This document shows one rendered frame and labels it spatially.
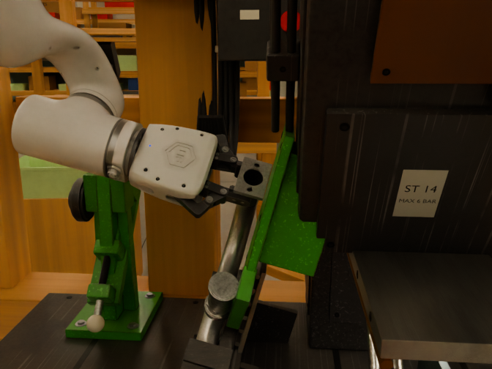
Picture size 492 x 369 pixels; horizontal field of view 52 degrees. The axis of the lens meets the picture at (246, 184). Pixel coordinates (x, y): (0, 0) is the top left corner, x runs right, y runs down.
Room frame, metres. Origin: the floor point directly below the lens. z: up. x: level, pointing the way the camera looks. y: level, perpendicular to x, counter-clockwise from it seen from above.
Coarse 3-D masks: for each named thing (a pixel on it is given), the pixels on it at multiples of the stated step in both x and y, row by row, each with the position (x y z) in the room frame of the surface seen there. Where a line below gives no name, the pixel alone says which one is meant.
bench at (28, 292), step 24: (0, 288) 0.98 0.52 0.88; (24, 288) 0.98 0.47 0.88; (48, 288) 0.98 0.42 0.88; (72, 288) 0.98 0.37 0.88; (144, 288) 0.98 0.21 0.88; (264, 288) 0.98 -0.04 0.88; (288, 288) 0.98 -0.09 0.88; (0, 312) 0.88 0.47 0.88; (24, 312) 0.88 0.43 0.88; (0, 336) 0.79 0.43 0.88
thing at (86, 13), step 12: (84, 12) 7.42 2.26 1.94; (96, 12) 7.42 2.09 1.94; (108, 12) 7.43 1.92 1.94; (120, 12) 7.43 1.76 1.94; (132, 12) 7.44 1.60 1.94; (84, 24) 7.46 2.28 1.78; (96, 24) 7.89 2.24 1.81; (108, 24) 7.54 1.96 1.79; (120, 24) 7.54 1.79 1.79; (132, 36) 7.89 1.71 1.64; (120, 60) 7.52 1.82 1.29; (132, 60) 7.53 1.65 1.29; (132, 72) 7.44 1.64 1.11; (240, 72) 7.48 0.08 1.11; (252, 72) 7.49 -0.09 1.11; (240, 84) 7.60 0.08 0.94; (240, 96) 7.60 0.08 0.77
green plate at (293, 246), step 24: (288, 144) 0.55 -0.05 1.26; (288, 168) 0.57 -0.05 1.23; (288, 192) 0.57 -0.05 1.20; (264, 216) 0.56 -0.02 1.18; (288, 216) 0.57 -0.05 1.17; (264, 240) 0.56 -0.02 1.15; (288, 240) 0.57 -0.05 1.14; (312, 240) 0.56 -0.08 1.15; (288, 264) 0.57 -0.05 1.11; (312, 264) 0.56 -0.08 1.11
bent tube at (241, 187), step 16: (256, 160) 0.67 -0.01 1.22; (240, 176) 0.65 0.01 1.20; (256, 176) 0.67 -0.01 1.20; (240, 192) 0.63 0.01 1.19; (256, 192) 0.63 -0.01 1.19; (240, 208) 0.69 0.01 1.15; (240, 224) 0.70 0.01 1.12; (240, 240) 0.71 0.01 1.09; (224, 256) 0.70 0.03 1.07; (240, 256) 0.70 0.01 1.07; (208, 320) 0.62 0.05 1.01; (208, 336) 0.61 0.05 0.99
